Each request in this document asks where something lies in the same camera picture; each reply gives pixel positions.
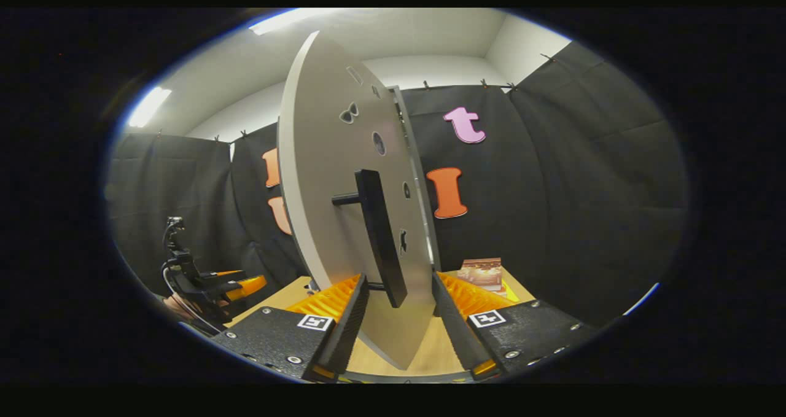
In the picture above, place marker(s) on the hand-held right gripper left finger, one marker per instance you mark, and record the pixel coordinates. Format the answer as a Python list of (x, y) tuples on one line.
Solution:
[(351, 325)]

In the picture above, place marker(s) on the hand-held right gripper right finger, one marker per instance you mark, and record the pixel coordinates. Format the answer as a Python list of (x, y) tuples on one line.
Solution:
[(453, 328)]

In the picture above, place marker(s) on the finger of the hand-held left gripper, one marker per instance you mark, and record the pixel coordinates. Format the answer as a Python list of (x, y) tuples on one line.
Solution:
[(227, 274), (249, 285)]

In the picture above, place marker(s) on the white cabinet door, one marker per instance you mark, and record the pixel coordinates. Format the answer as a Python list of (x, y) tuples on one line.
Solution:
[(319, 159)]

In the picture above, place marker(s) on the grey cabinet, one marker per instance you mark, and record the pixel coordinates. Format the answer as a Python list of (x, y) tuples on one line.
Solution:
[(416, 159)]

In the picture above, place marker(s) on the brown printed box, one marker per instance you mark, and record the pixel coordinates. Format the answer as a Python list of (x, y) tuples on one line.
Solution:
[(482, 272)]

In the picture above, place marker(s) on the yellow packet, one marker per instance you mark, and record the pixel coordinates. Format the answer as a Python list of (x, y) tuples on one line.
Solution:
[(509, 291)]

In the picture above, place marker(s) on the ceiling light panel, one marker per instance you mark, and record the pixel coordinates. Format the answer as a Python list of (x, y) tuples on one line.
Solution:
[(288, 19), (149, 107)]

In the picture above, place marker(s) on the black backdrop cloth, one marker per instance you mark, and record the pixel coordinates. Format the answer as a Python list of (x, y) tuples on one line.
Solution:
[(583, 190)]

